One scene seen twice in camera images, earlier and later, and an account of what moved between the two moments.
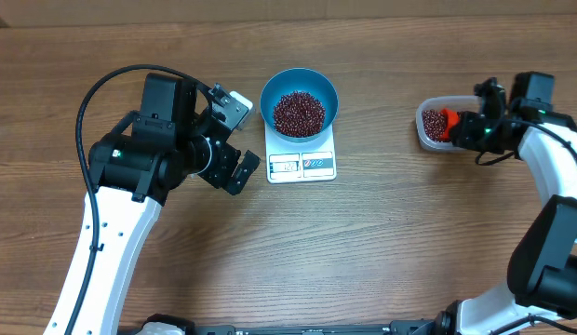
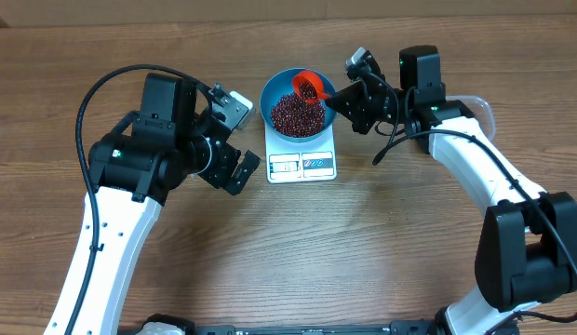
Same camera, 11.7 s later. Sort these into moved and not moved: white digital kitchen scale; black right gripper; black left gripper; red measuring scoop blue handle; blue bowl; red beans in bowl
Moved: red measuring scoop blue handle; black right gripper
Not moved: black left gripper; red beans in bowl; blue bowl; white digital kitchen scale
